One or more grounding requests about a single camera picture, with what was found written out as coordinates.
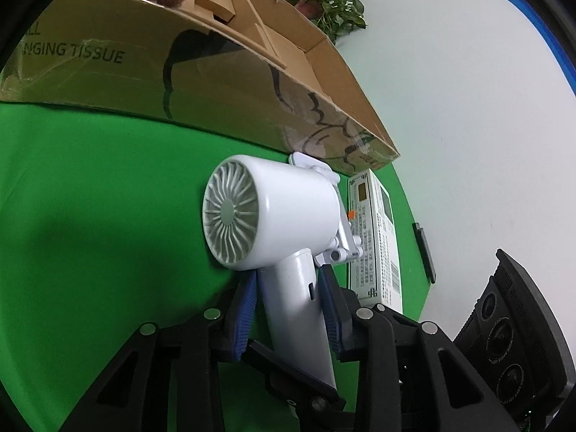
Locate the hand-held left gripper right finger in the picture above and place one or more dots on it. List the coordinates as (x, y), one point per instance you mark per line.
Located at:
(330, 312)

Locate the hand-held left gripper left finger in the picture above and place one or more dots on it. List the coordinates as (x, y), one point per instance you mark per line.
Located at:
(245, 312)

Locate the white folding phone stand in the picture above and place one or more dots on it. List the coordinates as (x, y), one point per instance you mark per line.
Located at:
(346, 238)

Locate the white printed carton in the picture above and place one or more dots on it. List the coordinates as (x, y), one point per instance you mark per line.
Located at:
(373, 243)

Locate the white hair dryer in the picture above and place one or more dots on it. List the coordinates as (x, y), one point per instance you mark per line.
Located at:
(288, 207)

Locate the large cardboard box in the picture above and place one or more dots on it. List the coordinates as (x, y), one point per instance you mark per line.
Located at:
(112, 81)

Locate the flat black device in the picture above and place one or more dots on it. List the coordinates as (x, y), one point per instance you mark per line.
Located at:
(425, 252)

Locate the potted plant in brown pot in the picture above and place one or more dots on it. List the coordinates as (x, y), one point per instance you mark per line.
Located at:
(335, 0)

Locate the blue wall decal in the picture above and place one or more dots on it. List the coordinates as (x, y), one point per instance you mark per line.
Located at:
(517, 4)

